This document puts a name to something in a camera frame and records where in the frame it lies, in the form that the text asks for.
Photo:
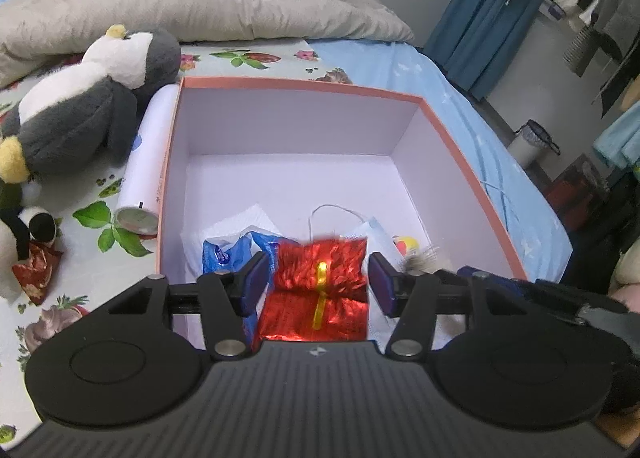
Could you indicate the red patterned pouch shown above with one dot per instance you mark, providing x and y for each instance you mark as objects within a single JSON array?
[{"x": 37, "y": 273}]

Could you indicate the blue curtain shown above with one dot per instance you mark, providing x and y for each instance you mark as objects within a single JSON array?
[{"x": 480, "y": 13}]

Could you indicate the red shiny foil packet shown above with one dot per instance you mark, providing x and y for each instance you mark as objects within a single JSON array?
[{"x": 300, "y": 308}]

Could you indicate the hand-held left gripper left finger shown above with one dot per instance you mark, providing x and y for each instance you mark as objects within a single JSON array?
[{"x": 255, "y": 283}]

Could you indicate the light blue towel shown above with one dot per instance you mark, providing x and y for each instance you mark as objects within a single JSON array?
[{"x": 617, "y": 143}]

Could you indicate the blue face mask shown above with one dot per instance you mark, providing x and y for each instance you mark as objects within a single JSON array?
[{"x": 377, "y": 238}]

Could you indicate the floral bed sheet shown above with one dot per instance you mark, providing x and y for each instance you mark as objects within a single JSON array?
[{"x": 75, "y": 243}]

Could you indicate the blue white packet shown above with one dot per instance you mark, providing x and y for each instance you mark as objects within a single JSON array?
[{"x": 220, "y": 255}]

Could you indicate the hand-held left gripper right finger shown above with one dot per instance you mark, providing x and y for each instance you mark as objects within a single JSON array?
[{"x": 380, "y": 288}]

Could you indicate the black red bag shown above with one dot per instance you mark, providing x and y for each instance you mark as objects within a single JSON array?
[{"x": 575, "y": 198}]

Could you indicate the pink cardboard box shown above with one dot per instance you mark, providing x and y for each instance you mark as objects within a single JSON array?
[{"x": 300, "y": 128}]

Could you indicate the white cylindrical bottle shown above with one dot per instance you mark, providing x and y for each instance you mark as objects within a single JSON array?
[{"x": 150, "y": 148}]

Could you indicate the rack of hanging clothes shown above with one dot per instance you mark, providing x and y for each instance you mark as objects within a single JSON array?
[{"x": 615, "y": 3}]

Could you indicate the white trash can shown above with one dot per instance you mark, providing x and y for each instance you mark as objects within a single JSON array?
[{"x": 525, "y": 148}]

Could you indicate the small black white plush toy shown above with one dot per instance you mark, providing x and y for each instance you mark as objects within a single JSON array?
[{"x": 10, "y": 248}]

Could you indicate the yellow bird toy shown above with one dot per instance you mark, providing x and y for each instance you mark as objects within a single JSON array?
[{"x": 407, "y": 244}]

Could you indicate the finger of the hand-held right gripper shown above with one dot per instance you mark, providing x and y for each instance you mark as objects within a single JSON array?
[{"x": 500, "y": 280}]

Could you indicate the grey white penguin plush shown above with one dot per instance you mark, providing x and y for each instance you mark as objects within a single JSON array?
[{"x": 75, "y": 108}]

